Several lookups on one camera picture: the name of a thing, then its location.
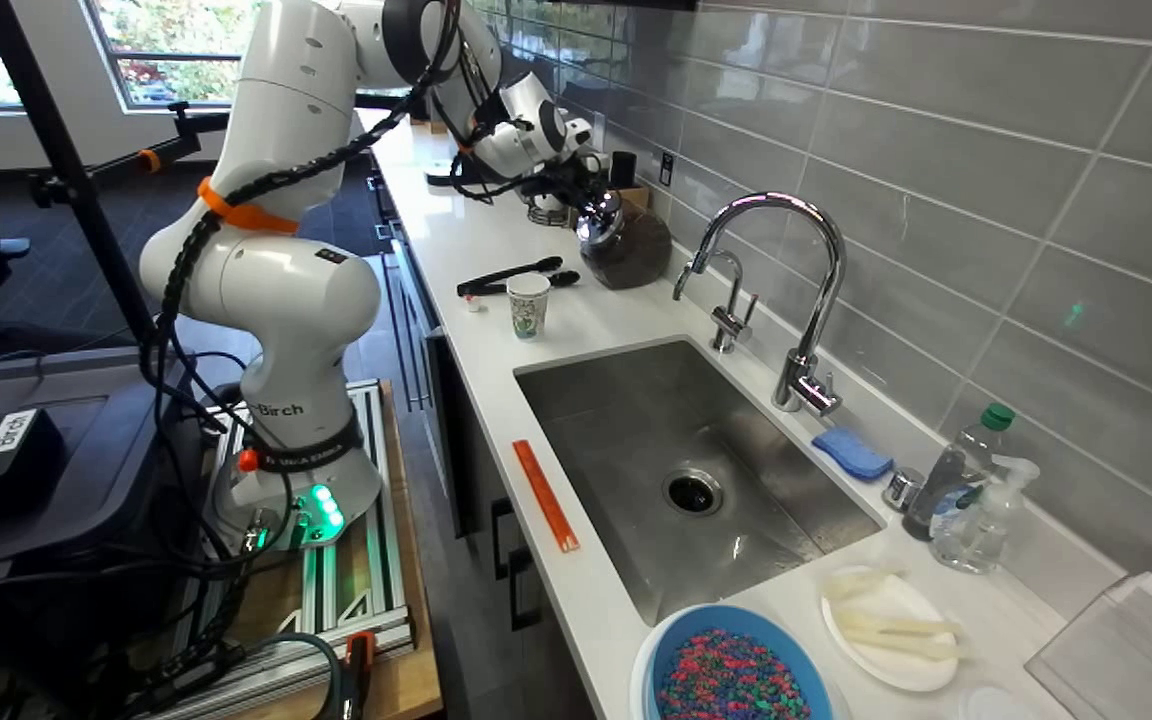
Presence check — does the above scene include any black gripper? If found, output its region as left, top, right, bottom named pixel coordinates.
left=529, top=165, right=611, bottom=228

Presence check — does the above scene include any chrome tap faucet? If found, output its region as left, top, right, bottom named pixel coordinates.
left=673, top=190, right=847, bottom=416

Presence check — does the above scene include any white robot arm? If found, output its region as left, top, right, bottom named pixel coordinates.
left=141, top=0, right=598, bottom=541

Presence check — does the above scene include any small chrome side tap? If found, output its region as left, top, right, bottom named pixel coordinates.
left=713, top=252, right=755, bottom=354

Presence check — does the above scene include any paper cup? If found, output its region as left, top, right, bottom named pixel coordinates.
left=507, top=278, right=551, bottom=341

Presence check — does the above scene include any black utensil on counter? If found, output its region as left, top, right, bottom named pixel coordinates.
left=457, top=257, right=563, bottom=295

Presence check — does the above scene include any orange strip on counter edge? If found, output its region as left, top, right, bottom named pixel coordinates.
left=513, top=441, right=582, bottom=554

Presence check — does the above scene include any stainless steel sink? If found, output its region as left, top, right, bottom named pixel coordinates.
left=520, top=341, right=876, bottom=626

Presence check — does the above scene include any blue sponge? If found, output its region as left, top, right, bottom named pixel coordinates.
left=817, top=427, right=892, bottom=484

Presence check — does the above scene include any blue bowl of colourful beads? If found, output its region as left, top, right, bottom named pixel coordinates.
left=637, top=604, right=838, bottom=720

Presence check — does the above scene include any black tripod pole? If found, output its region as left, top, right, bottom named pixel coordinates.
left=0, top=0, right=154, bottom=341

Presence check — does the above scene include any clear plastic bottle green cap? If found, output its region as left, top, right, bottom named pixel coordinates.
left=928, top=403, right=1042, bottom=571

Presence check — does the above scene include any white plate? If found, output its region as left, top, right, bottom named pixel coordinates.
left=817, top=567, right=962, bottom=695

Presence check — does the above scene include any clear plastic container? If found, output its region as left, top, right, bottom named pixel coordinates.
left=1030, top=571, right=1152, bottom=720

